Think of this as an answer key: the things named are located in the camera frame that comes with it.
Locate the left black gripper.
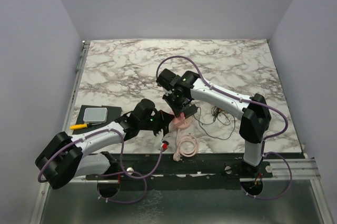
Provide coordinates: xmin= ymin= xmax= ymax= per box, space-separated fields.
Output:
xmin=140 ymin=110 xmax=175 ymax=139

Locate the pink round power hub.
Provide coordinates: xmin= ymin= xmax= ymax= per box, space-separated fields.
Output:
xmin=177 ymin=117 xmax=192 ymax=130

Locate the pink cube socket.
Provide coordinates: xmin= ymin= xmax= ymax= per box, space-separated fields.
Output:
xmin=171 ymin=113 xmax=185 ymax=128

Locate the pink hub cable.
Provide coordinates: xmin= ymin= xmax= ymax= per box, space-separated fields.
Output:
xmin=172 ymin=128 xmax=200 ymax=161

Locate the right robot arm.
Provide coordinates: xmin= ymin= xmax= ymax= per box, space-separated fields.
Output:
xmin=156 ymin=69 xmax=271 ymax=177

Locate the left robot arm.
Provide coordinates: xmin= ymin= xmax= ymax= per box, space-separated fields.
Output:
xmin=35 ymin=99 xmax=175 ymax=189

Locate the black foam mat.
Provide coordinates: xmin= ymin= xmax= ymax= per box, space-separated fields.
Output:
xmin=70 ymin=105 xmax=122 ymax=135

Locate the grey white rectangular box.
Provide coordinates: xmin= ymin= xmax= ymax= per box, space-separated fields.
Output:
xmin=83 ymin=107 xmax=108 ymax=124

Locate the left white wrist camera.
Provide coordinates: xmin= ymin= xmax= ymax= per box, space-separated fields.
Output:
xmin=157 ymin=138 xmax=170 ymax=152

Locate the black mounting base rail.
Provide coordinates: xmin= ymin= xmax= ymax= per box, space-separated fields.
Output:
xmin=78 ymin=142 xmax=309 ymax=191

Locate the aluminium frame rail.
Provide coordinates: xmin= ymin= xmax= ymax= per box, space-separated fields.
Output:
xmin=31 ymin=153 xmax=333 ymax=223

